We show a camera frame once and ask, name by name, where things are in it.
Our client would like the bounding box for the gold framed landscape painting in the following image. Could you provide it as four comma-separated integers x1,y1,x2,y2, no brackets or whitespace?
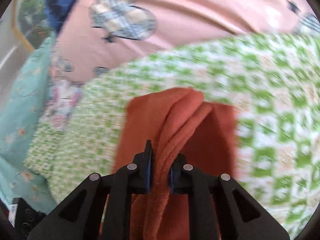
11,0,53,52

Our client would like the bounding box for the pink floral pillow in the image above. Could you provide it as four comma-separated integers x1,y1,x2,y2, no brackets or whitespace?
41,79,83,132

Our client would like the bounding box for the orange knit sweater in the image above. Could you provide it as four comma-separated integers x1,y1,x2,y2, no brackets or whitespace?
113,88,235,239

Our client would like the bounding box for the green white patterned quilt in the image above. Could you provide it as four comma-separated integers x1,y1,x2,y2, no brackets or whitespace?
24,34,319,238

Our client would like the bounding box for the pink duvet with plaid hearts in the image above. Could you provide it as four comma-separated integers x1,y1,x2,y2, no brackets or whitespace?
49,0,313,83

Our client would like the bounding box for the teal floral pillow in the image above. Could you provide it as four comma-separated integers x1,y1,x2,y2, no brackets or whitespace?
1,37,56,213

